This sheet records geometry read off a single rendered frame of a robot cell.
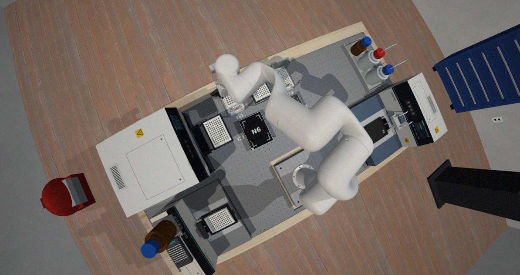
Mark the brown bottle body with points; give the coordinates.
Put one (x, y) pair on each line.
(356, 50)

